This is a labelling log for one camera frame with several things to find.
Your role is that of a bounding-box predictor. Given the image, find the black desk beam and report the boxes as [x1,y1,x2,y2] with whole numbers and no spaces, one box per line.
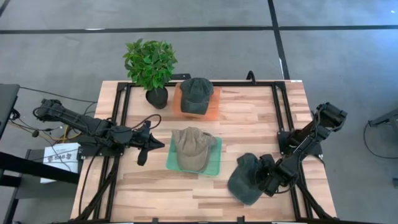
[0,151,81,187]

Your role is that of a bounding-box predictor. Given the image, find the tan baseball cap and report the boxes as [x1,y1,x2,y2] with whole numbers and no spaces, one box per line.
[171,126,218,172]

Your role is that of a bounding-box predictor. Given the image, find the dark green baseball cap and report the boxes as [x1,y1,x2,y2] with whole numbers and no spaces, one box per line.
[226,152,271,206]
[179,77,215,116]

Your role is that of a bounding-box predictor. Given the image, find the grey metal stand leg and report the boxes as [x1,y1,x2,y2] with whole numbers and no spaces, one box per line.
[368,108,398,128]

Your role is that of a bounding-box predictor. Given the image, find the thin black floor cable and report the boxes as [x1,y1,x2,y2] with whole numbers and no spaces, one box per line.
[19,85,98,103]

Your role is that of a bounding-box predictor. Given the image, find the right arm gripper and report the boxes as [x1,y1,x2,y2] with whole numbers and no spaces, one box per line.
[259,154,297,198]

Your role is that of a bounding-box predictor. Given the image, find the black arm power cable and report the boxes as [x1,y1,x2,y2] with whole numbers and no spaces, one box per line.
[77,149,101,217]

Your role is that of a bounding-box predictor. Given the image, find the green plant in black pot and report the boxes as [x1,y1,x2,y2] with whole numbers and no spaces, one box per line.
[123,37,178,110]

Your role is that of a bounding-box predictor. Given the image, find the black aluminium table frame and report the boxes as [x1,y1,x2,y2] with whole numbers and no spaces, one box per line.
[74,79,340,223]

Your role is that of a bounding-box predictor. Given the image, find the orange plastic tray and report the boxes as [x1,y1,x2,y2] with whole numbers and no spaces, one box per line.
[172,81,222,121]

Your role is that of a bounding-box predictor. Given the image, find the green plastic tray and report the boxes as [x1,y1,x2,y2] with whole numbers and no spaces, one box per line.
[165,135,223,177]

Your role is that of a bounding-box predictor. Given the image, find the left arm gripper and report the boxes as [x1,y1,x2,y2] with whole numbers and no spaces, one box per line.
[132,120,165,167]

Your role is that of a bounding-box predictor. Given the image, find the yellow cable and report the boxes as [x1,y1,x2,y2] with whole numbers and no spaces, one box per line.
[51,124,78,142]

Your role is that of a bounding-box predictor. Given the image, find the black cable with round plug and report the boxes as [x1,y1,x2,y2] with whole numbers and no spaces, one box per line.
[8,119,65,140]

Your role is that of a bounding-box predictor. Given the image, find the black monitor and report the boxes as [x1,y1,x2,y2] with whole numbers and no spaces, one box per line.
[0,83,21,141]

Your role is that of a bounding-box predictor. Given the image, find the white printed cardboard box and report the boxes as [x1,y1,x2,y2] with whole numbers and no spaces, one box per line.
[40,142,82,184]

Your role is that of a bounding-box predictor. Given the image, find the black curved floor cable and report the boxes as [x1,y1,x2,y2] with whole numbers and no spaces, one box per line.
[363,121,398,160]

